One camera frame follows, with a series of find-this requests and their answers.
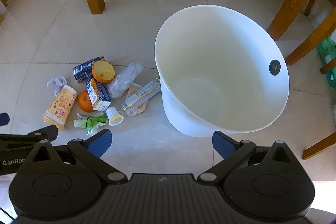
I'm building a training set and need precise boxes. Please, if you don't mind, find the halved orange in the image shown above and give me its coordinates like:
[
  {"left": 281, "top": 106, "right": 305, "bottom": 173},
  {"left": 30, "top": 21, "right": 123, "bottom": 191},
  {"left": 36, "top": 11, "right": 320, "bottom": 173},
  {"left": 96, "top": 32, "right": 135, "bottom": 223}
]
[{"left": 91, "top": 60, "right": 116, "bottom": 83}]

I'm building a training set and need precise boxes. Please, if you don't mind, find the silver gold snack wrapper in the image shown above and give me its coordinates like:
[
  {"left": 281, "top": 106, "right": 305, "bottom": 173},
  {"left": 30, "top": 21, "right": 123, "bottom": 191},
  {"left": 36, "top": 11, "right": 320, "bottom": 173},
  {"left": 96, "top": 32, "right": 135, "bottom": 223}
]
[{"left": 119, "top": 80, "right": 161, "bottom": 117}]

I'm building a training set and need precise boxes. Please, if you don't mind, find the green plastic container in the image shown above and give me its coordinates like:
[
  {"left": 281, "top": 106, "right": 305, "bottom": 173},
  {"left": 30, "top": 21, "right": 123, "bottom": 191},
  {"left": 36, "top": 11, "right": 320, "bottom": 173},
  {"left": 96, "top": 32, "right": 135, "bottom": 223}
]
[{"left": 316, "top": 38, "right": 336, "bottom": 88}]

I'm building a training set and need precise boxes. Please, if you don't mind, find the small white yogurt bottle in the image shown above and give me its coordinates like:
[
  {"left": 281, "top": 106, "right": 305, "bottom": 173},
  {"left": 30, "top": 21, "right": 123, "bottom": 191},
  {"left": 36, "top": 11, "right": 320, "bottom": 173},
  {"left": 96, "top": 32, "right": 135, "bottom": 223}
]
[{"left": 106, "top": 106, "right": 124, "bottom": 126}]

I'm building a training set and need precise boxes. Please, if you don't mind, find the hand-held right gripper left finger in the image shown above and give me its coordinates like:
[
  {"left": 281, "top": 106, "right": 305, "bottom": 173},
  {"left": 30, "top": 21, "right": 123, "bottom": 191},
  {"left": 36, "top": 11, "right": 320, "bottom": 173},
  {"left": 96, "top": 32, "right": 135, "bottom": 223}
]
[{"left": 25, "top": 128, "right": 129, "bottom": 186}]

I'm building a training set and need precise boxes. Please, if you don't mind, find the black round disc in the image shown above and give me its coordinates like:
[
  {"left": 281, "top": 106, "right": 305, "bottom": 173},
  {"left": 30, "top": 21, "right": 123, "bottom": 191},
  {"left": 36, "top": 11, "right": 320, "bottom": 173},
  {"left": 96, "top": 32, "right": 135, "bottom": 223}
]
[{"left": 269, "top": 59, "right": 281, "bottom": 75}]

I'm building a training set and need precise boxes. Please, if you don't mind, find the green white wrapper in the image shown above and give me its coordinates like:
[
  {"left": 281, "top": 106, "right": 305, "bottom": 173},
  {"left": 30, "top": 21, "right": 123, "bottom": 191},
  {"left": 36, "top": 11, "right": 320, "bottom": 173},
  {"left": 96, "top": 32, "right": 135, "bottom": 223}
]
[{"left": 73, "top": 112, "right": 109, "bottom": 135}]

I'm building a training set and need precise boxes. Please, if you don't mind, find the crumpled white paper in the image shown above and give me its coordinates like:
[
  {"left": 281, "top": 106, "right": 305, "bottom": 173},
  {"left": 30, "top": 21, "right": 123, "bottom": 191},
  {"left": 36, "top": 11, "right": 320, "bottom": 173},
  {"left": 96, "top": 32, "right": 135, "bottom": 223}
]
[{"left": 47, "top": 76, "right": 68, "bottom": 96}]

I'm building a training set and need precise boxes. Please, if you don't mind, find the whole orange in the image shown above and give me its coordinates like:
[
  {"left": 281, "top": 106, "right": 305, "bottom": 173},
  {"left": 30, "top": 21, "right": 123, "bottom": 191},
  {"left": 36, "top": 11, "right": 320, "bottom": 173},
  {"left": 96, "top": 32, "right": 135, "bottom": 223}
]
[{"left": 78, "top": 90, "right": 95, "bottom": 113}]

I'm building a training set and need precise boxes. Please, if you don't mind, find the dark blue carton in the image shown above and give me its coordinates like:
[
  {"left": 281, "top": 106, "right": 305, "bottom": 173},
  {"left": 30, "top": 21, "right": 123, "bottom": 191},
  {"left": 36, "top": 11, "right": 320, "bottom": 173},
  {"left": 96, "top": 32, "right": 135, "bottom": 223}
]
[{"left": 73, "top": 55, "right": 105, "bottom": 83}]

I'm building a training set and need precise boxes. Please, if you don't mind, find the yellow paper cup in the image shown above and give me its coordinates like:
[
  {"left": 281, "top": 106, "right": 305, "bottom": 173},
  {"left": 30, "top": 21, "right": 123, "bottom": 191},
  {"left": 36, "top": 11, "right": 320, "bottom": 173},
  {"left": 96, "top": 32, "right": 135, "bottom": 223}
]
[{"left": 43, "top": 85, "right": 78, "bottom": 130}]

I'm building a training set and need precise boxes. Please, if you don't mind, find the white plastic bin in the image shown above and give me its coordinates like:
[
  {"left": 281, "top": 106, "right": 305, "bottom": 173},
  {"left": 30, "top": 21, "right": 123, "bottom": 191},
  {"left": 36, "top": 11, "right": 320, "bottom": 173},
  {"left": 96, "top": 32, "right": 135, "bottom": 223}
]
[{"left": 154, "top": 5, "right": 290, "bottom": 138}]

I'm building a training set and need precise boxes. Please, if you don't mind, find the crumpled clear plastic bag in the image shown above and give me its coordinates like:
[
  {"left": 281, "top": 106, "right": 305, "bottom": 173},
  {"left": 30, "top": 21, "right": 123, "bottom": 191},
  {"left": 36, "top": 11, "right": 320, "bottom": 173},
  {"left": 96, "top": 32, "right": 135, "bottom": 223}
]
[{"left": 106, "top": 63, "right": 144, "bottom": 99}]

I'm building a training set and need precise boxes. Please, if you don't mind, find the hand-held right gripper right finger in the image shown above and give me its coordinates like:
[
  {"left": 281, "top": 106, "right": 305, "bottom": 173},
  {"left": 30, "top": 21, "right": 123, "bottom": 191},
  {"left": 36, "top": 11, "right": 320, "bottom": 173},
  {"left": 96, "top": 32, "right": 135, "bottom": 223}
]
[{"left": 197, "top": 131, "right": 303, "bottom": 185}]

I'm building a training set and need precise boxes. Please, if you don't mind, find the blue white carton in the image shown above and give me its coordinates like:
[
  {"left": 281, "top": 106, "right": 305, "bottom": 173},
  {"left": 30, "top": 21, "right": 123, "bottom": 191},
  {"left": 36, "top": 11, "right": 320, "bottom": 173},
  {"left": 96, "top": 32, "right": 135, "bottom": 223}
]
[{"left": 86, "top": 78, "right": 112, "bottom": 111}]

